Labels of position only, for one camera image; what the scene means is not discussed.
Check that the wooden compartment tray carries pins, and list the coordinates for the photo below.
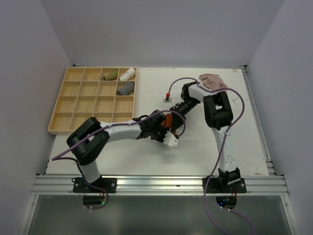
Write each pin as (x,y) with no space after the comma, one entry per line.
(84,94)

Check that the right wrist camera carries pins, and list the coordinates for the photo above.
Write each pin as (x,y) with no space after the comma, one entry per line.
(167,98)

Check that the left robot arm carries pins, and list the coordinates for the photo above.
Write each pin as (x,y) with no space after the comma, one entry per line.
(90,138)

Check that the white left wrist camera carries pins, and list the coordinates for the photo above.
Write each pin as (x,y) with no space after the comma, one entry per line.
(171,140)

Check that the grey rolled underwear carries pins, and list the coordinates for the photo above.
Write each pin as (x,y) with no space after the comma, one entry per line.
(126,89)

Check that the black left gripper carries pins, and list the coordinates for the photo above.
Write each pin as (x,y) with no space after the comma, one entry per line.
(165,129)

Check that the olive rolled underwear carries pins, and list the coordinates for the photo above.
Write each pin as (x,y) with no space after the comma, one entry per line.
(110,76)

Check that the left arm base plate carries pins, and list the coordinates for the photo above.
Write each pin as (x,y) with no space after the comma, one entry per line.
(95,185)

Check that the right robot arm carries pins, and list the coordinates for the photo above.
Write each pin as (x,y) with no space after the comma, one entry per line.
(219,117)

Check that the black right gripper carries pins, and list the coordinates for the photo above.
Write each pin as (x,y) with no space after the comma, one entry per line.
(178,117)

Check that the pink underwear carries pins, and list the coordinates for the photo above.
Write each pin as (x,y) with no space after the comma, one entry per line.
(212,81)

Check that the white rolled underwear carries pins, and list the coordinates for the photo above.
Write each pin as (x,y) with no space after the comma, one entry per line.
(128,74)

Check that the aluminium mounting rail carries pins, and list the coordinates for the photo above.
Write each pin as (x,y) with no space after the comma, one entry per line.
(159,185)

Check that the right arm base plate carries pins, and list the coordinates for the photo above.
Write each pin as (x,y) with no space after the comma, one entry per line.
(215,186)

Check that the orange and cream underwear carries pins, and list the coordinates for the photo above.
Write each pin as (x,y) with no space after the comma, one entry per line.
(168,121)

